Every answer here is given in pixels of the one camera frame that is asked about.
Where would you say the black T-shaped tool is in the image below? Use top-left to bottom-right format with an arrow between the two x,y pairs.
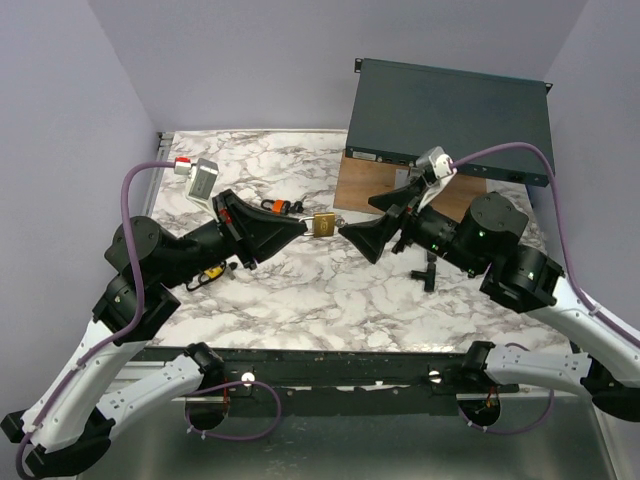
410,251 -> 437,293

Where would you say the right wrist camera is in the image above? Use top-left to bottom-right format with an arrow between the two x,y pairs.
415,146 -> 457,211

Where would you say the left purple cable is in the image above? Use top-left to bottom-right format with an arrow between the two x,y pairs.
14,158 -> 282,480

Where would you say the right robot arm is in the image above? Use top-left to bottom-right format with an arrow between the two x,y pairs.
338,187 -> 639,422

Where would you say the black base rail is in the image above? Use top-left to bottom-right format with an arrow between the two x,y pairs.
139,346 -> 521,418

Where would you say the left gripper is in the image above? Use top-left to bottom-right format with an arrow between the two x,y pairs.
161,188 -> 310,288

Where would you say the dark green network switch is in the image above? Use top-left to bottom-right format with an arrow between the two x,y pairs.
345,58 -> 553,166

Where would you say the aluminium side rail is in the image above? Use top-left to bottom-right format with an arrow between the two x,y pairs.
141,131 -> 175,216

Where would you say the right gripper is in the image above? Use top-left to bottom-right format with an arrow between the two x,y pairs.
338,175 -> 484,275

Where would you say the purple cable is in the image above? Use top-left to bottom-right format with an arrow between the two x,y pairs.
14,158 -> 282,480
449,141 -> 640,436

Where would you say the grey lock mount bracket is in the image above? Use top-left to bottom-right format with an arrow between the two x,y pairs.
394,168 -> 414,189

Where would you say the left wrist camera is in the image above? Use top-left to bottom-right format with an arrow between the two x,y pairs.
174,157 -> 219,213

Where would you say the orange padlock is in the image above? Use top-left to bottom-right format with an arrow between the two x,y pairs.
260,199 -> 292,215

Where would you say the yellow padlock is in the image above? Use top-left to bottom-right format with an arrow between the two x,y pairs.
198,264 -> 236,285

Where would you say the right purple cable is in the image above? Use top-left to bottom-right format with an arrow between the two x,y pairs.
449,141 -> 640,436

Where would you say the brass padlock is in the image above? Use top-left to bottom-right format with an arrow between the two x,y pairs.
299,212 -> 346,238

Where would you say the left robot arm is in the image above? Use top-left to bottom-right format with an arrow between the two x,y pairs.
1,190 -> 307,479

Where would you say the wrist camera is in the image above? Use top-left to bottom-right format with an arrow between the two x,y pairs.
174,157 -> 219,213
415,146 -> 457,211

